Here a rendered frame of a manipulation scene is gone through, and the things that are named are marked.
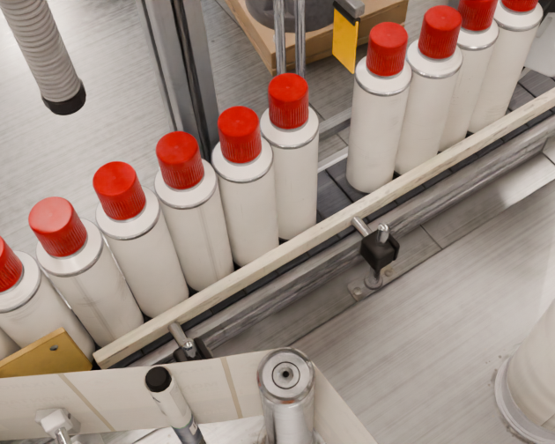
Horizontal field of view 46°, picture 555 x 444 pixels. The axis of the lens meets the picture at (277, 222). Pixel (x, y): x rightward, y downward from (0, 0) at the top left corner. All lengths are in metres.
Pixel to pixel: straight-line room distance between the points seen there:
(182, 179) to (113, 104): 0.41
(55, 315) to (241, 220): 0.18
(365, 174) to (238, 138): 0.22
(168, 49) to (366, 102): 0.19
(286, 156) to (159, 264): 0.14
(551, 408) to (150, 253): 0.34
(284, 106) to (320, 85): 0.36
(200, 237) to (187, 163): 0.09
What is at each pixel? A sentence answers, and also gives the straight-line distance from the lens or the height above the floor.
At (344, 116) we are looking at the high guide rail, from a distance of 0.68.
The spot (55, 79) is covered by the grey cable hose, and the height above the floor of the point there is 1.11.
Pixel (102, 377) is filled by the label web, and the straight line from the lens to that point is 0.47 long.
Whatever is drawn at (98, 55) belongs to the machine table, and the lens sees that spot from 0.98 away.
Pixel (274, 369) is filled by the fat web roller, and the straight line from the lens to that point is 0.43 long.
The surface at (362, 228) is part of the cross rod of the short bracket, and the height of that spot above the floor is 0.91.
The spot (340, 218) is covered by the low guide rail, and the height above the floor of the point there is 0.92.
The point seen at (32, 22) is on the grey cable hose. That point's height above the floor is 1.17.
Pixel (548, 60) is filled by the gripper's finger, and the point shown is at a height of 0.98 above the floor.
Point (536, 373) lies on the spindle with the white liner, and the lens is 0.55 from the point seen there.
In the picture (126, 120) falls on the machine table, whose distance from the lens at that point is 0.88.
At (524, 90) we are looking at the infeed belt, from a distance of 0.86.
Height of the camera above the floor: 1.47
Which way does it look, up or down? 58 degrees down
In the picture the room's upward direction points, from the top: 4 degrees counter-clockwise
